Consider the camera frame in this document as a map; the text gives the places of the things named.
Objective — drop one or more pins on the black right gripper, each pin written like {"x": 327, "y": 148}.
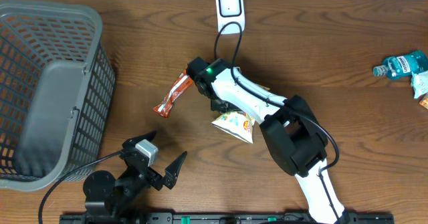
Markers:
{"x": 217, "y": 108}

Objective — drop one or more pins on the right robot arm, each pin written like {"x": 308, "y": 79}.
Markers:
{"x": 294, "y": 137}

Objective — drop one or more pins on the yellow snack bag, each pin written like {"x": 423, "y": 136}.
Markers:
{"x": 235, "y": 125}

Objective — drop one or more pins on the grey plastic mesh basket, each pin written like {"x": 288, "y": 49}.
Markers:
{"x": 56, "y": 89}

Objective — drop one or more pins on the orange tissue pack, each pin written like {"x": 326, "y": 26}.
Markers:
{"x": 424, "y": 101}

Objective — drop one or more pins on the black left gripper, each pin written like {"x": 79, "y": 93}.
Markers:
{"x": 158, "y": 182}

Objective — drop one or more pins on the red brown snack bar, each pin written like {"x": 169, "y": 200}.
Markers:
{"x": 180, "y": 86}

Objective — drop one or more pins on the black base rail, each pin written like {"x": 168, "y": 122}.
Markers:
{"x": 170, "y": 218}

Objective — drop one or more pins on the light green wipes packet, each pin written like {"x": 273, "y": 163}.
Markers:
{"x": 419, "y": 84}

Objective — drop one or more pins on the teal mouthwash bottle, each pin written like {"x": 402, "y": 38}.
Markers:
{"x": 396, "y": 67}

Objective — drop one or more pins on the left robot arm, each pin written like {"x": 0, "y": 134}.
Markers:
{"x": 108, "y": 199}

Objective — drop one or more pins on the white barcode scanner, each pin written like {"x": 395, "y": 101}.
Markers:
{"x": 230, "y": 16}

